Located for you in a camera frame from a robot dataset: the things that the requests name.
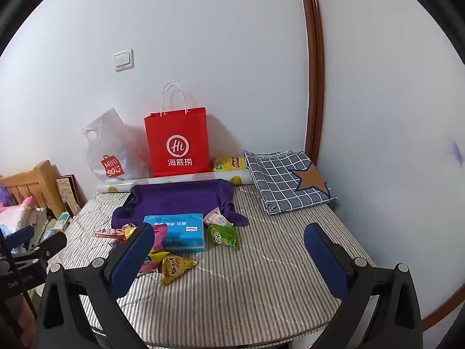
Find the brown wooden baseboard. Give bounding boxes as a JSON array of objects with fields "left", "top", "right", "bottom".
[{"left": 421, "top": 280, "right": 465, "bottom": 332}]

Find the purple towel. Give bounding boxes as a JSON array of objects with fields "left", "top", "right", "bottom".
[{"left": 111, "top": 179, "right": 249, "bottom": 229}]

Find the white printed roll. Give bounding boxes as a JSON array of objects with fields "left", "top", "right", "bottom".
[{"left": 96, "top": 170, "right": 253, "bottom": 193}]

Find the patterned picture frame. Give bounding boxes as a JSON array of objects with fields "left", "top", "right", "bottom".
[{"left": 56, "top": 174, "right": 82, "bottom": 216}]

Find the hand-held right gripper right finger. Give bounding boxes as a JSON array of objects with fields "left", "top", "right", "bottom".
[{"left": 303, "top": 222, "right": 424, "bottom": 349}]

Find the blue checked cloth with star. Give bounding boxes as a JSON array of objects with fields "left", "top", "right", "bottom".
[{"left": 243, "top": 150, "right": 337, "bottom": 215}]

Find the striped grey mattress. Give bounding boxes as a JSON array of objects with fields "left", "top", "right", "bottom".
[{"left": 34, "top": 184, "right": 378, "bottom": 346}]

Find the green snack packet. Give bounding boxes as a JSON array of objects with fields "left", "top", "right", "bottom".
[{"left": 208, "top": 223, "right": 241, "bottom": 251}]

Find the blue tissue pack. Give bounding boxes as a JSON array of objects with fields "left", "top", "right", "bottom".
[{"left": 143, "top": 213, "right": 207, "bottom": 253}]

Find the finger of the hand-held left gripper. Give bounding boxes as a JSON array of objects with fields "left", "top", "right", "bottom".
[
  {"left": 0, "top": 225, "right": 35, "bottom": 254},
  {"left": 9, "top": 231, "right": 68, "bottom": 266}
]

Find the white light switch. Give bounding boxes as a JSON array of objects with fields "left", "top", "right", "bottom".
[{"left": 114, "top": 49, "right": 134, "bottom": 72}]

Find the brown wooden door frame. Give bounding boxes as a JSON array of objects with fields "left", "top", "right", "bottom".
[{"left": 297, "top": 0, "right": 325, "bottom": 170}]

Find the red paper bag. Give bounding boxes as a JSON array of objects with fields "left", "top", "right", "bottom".
[{"left": 144, "top": 83, "right": 211, "bottom": 178}]

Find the yellow green snack bag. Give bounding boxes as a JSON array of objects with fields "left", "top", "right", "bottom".
[{"left": 212, "top": 156, "right": 247, "bottom": 172}]

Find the yellow snack packet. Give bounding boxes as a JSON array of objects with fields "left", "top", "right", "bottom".
[{"left": 159, "top": 252, "right": 198, "bottom": 286}]

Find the wooden headboard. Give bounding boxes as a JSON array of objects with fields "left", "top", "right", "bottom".
[{"left": 0, "top": 160, "right": 69, "bottom": 222}]

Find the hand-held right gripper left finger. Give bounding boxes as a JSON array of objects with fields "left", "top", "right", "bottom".
[{"left": 36, "top": 222, "right": 157, "bottom": 349}]

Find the pink white plush toy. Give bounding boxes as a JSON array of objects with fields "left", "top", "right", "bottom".
[{"left": 0, "top": 185, "right": 37, "bottom": 226}]

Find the white pink long packet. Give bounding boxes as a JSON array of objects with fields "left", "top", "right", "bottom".
[{"left": 203, "top": 207, "right": 234, "bottom": 228}]

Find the pink snack packet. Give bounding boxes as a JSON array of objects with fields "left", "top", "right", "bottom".
[{"left": 136, "top": 224, "right": 169, "bottom": 277}]

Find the white plastic bag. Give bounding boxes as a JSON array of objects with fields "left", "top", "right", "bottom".
[{"left": 82, "top": 107, "right": 150, "bottom": 184}]

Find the red white candy packet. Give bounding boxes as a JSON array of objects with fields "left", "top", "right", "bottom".
[{"left": 94, "top": 226, "right": 126, "bottom": 241}]

